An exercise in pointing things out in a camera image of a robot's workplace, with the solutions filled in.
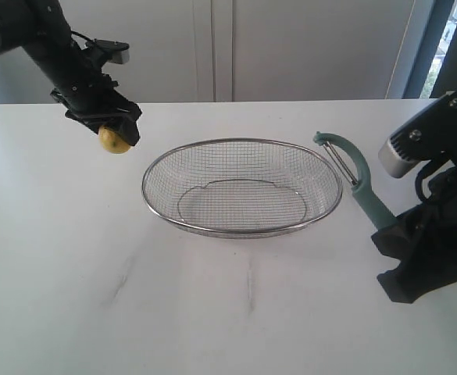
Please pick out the white cabinet doors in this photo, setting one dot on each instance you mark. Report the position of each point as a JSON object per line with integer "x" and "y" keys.
{"x": 224, "y": 51}

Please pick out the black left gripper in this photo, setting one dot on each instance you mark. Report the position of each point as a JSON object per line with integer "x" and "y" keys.
{"x": 90, "y": 97}

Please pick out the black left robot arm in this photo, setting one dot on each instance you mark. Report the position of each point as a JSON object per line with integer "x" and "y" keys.
{"x": 41, "y": 30}

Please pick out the yellow lemon with sticker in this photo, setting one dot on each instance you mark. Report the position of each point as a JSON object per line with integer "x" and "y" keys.
{"x": 111, "y": 141}

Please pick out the window with dark frame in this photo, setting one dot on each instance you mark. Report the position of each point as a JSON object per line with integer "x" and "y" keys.
{"x": 434, "y": 71}

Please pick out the teal handled peeler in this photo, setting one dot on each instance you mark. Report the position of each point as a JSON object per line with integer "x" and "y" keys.
{"x": 362, "y": 191}

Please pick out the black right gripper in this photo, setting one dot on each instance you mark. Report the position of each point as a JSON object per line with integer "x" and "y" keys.
{"x": 424, "y": 240}

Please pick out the oval metal mesh basket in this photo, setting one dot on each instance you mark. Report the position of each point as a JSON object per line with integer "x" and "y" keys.
{"x": 241, "y": 187}

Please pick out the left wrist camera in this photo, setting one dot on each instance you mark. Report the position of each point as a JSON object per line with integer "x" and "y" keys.
{"x": 103, "y": 51}

